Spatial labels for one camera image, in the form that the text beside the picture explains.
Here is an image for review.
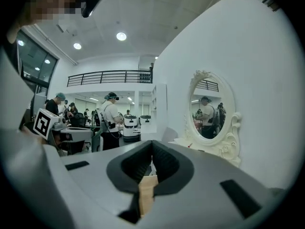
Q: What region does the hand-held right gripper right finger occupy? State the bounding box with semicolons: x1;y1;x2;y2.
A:
152;139;273;221

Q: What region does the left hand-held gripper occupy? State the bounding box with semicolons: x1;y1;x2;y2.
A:
32;108;69;138

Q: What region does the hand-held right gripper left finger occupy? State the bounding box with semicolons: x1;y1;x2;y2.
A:
61;139;153;224

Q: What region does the white dressing table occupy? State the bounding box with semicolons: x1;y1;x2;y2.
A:
168;137;220;156

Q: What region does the small wooden drawer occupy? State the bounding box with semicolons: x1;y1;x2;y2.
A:
139;174;159;218

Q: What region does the black office chair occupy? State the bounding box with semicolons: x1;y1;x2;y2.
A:
71;115;88;129

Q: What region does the grey desk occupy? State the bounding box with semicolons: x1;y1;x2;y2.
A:
60;127;94;143

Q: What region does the white wheeled robot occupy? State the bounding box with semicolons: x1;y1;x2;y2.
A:
139;114;153;134
122;114;141;143

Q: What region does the white ornate oval mirror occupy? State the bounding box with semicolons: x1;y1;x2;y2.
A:
183;69;243;168

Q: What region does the large dark glass window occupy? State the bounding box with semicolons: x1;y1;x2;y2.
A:
16;30;60;97

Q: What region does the white shelf unit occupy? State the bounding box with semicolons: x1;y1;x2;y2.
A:
150;83;168;135

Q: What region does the white ceiling air vent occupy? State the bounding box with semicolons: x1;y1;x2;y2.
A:
56;20;79;36

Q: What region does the person's face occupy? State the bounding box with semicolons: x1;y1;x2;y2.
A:
7;0;86;44

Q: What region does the black head-worn camera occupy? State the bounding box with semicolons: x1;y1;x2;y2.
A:
81;0;107;18

